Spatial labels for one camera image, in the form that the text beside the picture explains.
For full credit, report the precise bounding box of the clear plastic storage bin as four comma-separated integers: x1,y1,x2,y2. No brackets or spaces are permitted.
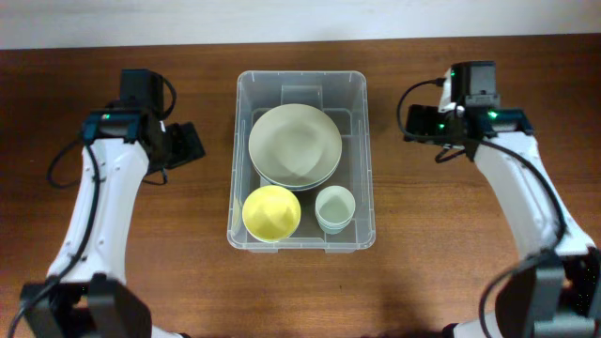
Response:
226,70,376,253

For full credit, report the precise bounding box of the cream bowl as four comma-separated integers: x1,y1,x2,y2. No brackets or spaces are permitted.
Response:
248,103,343,172

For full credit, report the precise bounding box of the dark blue bowl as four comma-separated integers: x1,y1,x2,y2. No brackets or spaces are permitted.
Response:
253,164,338,192

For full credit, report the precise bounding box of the yellow small bowl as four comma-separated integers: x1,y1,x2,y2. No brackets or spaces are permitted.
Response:
242,185,301,242

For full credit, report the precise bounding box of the cream white cup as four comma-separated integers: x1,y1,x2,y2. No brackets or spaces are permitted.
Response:
315,186,356,223

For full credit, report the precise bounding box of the light grey cup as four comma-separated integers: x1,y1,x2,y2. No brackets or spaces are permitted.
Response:
316,215,353,228

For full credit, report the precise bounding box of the mint green cup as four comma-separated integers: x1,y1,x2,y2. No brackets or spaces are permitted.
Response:
319,223,347,235

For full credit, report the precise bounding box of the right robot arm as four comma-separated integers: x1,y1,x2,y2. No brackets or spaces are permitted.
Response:
396,61,600,338

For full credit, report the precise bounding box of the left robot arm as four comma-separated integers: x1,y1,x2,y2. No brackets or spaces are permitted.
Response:
8,69,206,337

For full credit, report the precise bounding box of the right black cable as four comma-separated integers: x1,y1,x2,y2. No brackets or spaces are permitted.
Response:
396,78,569,338

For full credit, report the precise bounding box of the black cable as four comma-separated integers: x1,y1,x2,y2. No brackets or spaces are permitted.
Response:
396,78,569,338
7,74,178,338

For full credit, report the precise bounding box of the left black cable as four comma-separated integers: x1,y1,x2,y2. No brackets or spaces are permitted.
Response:
7,74,178,338

